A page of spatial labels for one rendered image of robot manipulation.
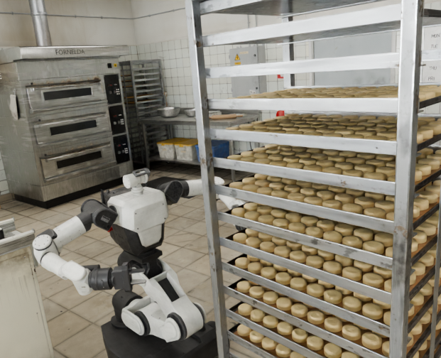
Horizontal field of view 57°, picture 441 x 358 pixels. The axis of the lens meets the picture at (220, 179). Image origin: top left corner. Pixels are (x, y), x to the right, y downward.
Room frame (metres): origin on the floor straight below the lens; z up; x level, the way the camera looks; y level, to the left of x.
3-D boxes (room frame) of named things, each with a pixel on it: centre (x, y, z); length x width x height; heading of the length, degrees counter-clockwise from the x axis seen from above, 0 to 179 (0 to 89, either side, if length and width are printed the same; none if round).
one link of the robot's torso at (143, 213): (2.02, 0.46, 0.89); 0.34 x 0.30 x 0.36; 133
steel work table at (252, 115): (6.43, 0.31, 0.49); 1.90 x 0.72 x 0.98; 50
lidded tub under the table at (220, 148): (6.24, 0.07, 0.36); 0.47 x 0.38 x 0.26; 142
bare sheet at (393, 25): (1.18, -0.34, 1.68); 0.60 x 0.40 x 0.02; 44
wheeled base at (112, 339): (2.03, 0.47, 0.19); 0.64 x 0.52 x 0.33; 44
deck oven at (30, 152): (5.86, 2.09, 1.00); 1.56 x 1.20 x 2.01; 140
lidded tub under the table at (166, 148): (6.78, 0.73, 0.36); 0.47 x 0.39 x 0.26; 139
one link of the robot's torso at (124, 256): (2.04, 0.48, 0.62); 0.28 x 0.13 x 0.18; 44
